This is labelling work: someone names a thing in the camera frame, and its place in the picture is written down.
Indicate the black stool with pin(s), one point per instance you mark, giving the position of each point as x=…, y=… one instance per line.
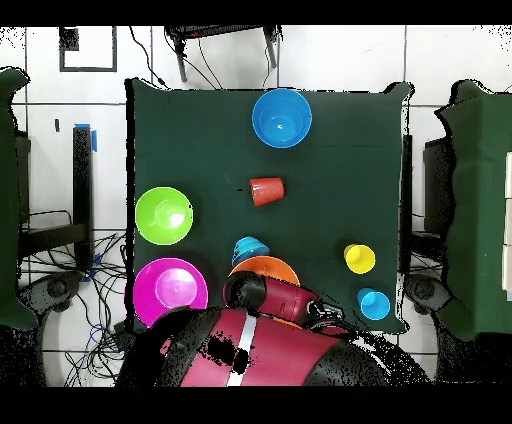
x=224, y=30

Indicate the green cloth covered side table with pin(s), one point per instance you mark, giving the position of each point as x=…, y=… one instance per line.
x=480, y=120
x=8, y=200

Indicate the lime green plastic bowl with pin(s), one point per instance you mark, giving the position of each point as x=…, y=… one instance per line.
x=150, y=216

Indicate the black power brick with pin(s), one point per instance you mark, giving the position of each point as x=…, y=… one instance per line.
x=124, y=334

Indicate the light blue plastic cup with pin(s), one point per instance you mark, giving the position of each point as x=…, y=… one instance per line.
x=375, y=306

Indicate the white boxes stack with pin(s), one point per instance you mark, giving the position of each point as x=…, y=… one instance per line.
x=508, y=176

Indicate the dark green tablecloth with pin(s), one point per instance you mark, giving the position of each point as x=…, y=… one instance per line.
x=180, y=140

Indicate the small cyan plastic bowl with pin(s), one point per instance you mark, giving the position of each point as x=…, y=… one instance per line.
x=250, y=248

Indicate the black metal table frame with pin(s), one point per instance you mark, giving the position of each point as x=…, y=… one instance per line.
x=82, y=180
x=407, y=180

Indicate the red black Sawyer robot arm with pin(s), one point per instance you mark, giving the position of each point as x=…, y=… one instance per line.
x=280, y=352

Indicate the yellow plastic cup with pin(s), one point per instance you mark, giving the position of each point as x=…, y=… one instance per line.
x=360, y=259

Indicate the large blue plastic bowl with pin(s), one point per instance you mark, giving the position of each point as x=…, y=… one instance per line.
x=280, y=94

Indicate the blue tape strip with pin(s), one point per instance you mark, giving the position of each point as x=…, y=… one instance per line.
x=94, y=140

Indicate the gray pedestal foot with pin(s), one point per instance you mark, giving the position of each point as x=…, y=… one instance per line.
x=56, y=288
x=426, y=290

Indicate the orange plastic bowl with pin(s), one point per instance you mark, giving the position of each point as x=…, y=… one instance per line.
x=264, y=266

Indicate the red-orange plastic cup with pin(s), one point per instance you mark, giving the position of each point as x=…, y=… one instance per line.
x=267, y=192

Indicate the magenta pink plastic bowl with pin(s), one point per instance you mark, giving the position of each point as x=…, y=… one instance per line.
x=160, y=288

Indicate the black square floor frame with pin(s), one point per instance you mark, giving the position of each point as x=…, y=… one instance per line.
x=68, y=40

